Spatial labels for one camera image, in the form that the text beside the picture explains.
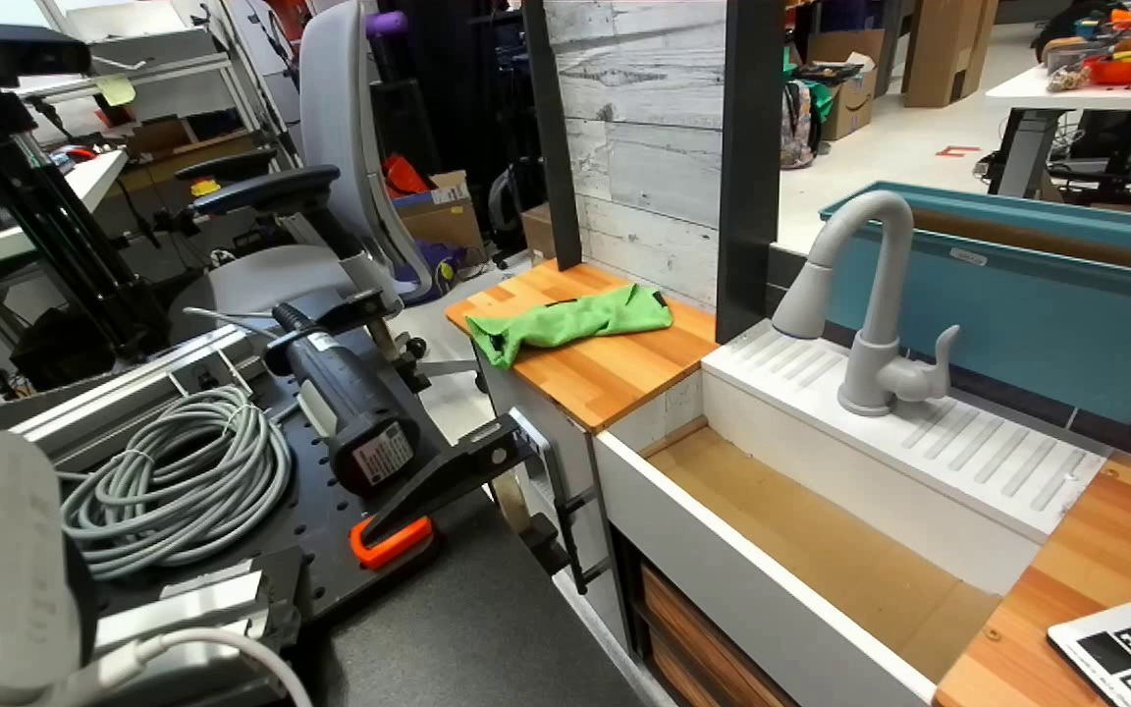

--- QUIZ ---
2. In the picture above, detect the grey kitchen tap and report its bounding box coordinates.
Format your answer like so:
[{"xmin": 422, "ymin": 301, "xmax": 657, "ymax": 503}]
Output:
[{"xmin": 772, "ymin": 189, "xmax": 963, "ymax": 415}]

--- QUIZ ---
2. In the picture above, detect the wooden butcher block counter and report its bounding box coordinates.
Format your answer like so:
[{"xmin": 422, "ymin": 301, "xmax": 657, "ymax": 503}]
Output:
[{"xmin": 447, "ymin": 258, "xmax": 713, "ymax": 434}]

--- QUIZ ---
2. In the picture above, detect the green cloth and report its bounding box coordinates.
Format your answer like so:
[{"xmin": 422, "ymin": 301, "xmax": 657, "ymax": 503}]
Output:
[{"xmin": 468, "ymin": 283, "xmax": 671, "ymax": 368}]

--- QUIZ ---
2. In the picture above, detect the grey office chair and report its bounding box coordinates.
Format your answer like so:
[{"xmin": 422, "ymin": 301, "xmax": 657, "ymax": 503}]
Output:
[{"xmin": 178, "ymin": 0, "xmax": 434, "ymax": 354}]

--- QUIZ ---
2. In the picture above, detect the white sink basin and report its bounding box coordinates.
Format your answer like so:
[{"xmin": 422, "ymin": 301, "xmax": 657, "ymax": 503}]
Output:
[{"xmin": 598, "ymin": 325, "xmax": 1106, "ymax": 707}]

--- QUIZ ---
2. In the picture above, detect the teal plastic bin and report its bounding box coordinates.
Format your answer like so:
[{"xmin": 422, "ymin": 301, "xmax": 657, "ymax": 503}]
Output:
[{"xmin": 822, "ymin": 180, "xmax": 1131, "ymax": 423}]

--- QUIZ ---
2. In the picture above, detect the white background table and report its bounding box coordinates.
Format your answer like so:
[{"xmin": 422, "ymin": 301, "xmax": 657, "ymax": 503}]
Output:
[{"xmin": 987, "ymin": 66, "xmax": 1131, "ymax": 195}]

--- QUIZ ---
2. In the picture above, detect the orange handled black clamp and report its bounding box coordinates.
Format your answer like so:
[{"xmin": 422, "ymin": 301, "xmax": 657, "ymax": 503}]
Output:
[{"xmin": 348, "ymin": 415, "xmax": 523, "ymax": 571}]

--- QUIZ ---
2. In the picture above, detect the coiled grey cable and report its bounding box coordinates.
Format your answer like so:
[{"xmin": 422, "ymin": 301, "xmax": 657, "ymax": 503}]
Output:
[{"xmin": 54, "ymin": 380, "xmax": 293, "ymax": 587}]

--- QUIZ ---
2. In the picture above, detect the black camera tripod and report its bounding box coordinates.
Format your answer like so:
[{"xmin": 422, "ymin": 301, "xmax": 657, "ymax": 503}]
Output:
[{"xmin": 0, "ymin": 25, "xmax": 168, "ymax": 354}]

